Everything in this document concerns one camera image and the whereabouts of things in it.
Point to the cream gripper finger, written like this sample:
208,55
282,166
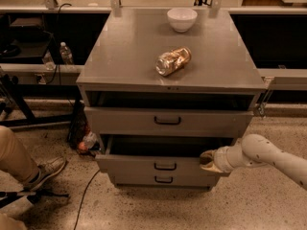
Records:
213,169
207,157

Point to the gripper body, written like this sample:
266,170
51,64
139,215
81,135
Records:
220,159

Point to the grey drawer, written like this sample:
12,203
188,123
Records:
164,180
168,122
151,155

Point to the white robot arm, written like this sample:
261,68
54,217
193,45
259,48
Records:
254,151

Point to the grey bottom drawer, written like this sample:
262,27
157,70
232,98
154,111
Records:
164,180

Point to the grey metal drawer cabinet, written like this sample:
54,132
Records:
120,71

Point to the grey top drawer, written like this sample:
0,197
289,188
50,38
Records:
168,122

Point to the dark bag with items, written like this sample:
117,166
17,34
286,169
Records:
80,137

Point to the white ceramic bowl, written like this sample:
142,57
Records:
181,19

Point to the grey sneaker shoe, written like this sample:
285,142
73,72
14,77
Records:
46,171

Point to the clear plastic water bottle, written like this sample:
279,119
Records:
66,54

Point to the black tripod leg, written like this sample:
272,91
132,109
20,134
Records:
7,198

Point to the person leg beige trousers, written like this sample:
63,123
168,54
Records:
14,159

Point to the black stand frame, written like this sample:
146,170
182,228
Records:
18,92

